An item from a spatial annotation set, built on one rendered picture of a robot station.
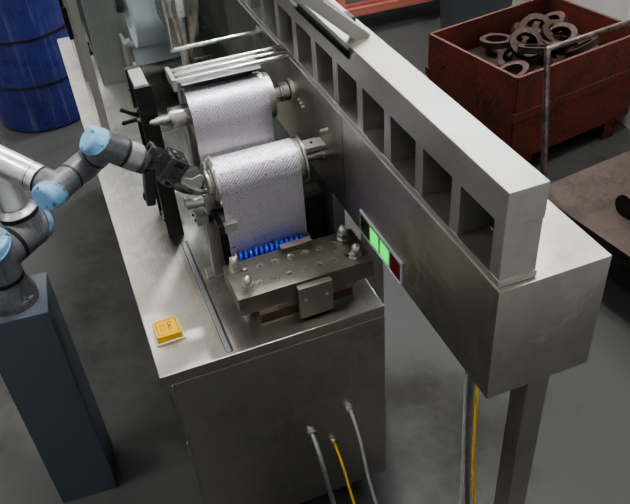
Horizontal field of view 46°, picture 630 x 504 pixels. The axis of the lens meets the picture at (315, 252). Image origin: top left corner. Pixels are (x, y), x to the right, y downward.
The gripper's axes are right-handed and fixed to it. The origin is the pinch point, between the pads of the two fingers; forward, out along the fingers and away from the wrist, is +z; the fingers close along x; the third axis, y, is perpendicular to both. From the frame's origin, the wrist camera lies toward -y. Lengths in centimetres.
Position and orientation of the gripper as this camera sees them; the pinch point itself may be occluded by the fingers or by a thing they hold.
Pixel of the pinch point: (200, 191)
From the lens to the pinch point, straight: 211.5
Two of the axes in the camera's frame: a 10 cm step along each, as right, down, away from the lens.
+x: -3.6, -5.7, 7.4
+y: 5.5, -7.7, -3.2
